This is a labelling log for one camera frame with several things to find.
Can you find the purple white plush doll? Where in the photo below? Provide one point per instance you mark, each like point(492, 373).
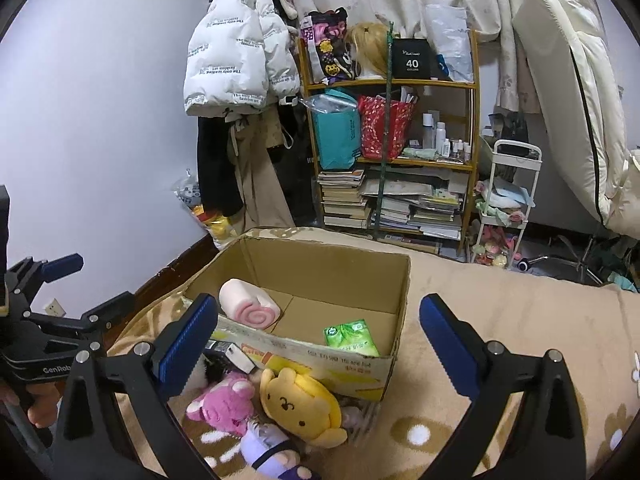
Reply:
point(270, 452)

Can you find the pink bear plush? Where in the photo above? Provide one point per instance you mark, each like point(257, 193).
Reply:
point(222, 405)

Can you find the green tissue packet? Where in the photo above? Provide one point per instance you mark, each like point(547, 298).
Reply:
point(352, 340)

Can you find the black hanging garment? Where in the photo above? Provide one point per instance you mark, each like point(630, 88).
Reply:
point(215, 165)

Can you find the person's left hand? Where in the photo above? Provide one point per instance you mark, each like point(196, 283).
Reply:
point(35, 407)

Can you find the pink swirl roll plush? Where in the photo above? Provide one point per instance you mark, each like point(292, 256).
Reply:
point(250, 305)

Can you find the brown cardboard box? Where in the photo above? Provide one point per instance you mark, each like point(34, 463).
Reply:
point(320, 280)

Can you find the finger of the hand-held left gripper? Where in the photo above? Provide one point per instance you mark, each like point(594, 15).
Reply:
point(100, 312)
point(62, 265)

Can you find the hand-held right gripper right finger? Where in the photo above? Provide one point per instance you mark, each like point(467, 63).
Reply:
point(445, 340)

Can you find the yellow dog plush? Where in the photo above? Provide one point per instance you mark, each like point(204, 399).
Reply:
point(300, 405)

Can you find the cream office chair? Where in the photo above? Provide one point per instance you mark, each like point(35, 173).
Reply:
point(560, 85)

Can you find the patterned tote bag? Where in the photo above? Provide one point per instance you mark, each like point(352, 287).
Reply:
point(327, 47)

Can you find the green pole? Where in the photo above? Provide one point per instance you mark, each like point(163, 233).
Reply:
point(386, 125)

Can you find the red gift bag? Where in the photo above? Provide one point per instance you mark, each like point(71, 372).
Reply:
point(382, 130)

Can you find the white puffer jacket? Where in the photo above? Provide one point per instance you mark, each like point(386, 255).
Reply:
point(235, 45)

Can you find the clear plastic bag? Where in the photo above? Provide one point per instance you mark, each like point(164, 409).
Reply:
point(450, 40)

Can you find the wooden shelf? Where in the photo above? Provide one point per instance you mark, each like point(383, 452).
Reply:
point(472, 125)

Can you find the dark grey bag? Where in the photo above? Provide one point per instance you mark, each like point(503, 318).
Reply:
point(507, 127)

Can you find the blonde wig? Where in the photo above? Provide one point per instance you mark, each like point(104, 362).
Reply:
point(367, 47)

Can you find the teal bag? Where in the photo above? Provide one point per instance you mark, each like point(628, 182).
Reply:
point(337, 130)

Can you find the pile of papers and magazines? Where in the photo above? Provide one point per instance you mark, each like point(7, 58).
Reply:
point(425, 205)

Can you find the black box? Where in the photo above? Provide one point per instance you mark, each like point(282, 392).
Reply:
point(411, 60)

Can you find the stack of old books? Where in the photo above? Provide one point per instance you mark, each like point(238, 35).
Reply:
point(342, 200)

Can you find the plastic bag of toys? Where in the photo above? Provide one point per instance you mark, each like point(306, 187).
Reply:
point(210, 220)

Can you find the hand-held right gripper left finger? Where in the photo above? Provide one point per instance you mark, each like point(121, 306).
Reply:
point(187, 345)

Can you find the white trolley cart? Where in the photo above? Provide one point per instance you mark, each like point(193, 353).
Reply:
point(512, 152)

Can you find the beige hanging garment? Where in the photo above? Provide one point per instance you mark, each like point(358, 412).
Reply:
point(260, 180)

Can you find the black book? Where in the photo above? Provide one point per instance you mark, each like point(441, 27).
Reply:
point(230, 355)

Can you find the black white plush toy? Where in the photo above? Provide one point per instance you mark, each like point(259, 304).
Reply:
point(205, 375)

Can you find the wall socket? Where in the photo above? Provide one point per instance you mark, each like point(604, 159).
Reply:
point(55, 308)

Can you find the row of cosmetic bottles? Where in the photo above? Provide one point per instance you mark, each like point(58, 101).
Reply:
point(442, 140)

